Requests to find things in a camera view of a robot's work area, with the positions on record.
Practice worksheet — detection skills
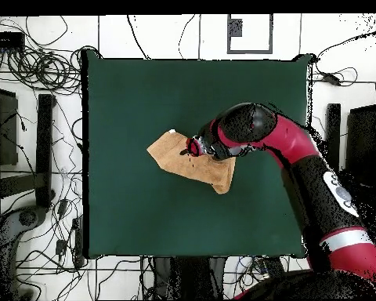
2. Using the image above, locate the small black power adapter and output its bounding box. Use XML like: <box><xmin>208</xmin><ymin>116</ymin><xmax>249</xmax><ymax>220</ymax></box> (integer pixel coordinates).
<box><xmin>55</xmin><ymin>239</ymin><xmax>69</xmax><ymax>256</ymax></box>

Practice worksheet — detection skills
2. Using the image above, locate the black monitor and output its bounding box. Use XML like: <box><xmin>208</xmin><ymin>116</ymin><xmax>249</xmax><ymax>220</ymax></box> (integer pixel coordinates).
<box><xmin>0</xmin><ymin>86</ymin><xmax>20</xmax><ymax>167</ymax></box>

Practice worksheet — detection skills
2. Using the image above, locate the grey chair base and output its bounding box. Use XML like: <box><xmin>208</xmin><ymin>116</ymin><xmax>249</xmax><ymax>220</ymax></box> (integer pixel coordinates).
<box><xmin>0</xmin><ymin>205</ymin><xmax>49</xmax><ymax>301</ymax></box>

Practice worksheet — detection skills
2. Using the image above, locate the long black bar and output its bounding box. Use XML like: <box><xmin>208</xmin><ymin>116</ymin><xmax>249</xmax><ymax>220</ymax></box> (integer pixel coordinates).
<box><xmin>34</xmin><ymin>93</ymin><xmax>56</xmax><ymax>209</ymax></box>

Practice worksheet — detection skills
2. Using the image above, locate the dark green table cloth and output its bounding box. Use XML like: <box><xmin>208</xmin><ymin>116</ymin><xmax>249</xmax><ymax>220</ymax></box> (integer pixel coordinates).
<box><xmin>81</xmin><ymin>49</ymin><xmax>313</xmax><ymax>260</ymax></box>

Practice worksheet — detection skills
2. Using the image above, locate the large black case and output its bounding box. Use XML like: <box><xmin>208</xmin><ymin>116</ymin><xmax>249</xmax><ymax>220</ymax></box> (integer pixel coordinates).
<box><xmin>343</xmin><ymin>104</ymin><xmax>376</xmax><ymax>187</ymax></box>

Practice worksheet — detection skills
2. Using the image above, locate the black cable coil bundle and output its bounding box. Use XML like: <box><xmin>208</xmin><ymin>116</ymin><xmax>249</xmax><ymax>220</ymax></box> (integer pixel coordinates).
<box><xmin>5</xmin><ymin>45</ymin><xmax>96</xmax><ymax>96</ymax></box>

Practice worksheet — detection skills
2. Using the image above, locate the flat black box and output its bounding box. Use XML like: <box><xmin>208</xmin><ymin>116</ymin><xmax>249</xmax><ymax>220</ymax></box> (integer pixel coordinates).
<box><xmin>0</xmin><ymin>31</ymin><xmax>27</xmax><ymax>50</ymax></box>

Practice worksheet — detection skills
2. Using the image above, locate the dark grey square frame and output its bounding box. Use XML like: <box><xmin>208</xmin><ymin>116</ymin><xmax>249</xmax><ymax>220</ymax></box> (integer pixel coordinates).
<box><xmin>226</xmin><ymin>13</ymin><xmax>274</xmax><ymax>55</ymax></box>

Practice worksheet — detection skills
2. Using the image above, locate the black inline power adapter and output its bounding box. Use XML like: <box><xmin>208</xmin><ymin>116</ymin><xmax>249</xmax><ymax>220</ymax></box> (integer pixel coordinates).
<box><xmin>320</xmin><ymin>71</ymin><xmax>343</xmax><ymax>87</ymax></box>

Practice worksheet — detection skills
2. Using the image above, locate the black power strip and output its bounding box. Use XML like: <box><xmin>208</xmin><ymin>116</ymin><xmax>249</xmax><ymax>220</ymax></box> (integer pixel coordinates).
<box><xmin>70</xmin><ymin>216</ymin><xmax>86</xmax><ymax>268</ymax></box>

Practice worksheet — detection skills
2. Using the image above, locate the tan terry towel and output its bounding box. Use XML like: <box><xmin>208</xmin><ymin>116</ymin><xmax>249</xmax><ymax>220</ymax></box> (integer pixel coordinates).
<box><xmin>146</xmin><ymin>129</ymin><xmax>237</xmax><ymax>195</ymax></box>

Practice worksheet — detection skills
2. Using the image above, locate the curved black cable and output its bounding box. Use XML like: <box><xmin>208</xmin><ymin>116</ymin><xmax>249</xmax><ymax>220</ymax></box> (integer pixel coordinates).
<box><xmin>126</xmin><ymin>13</ymin><xmax>150</xmax><ymax>60</ymax></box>

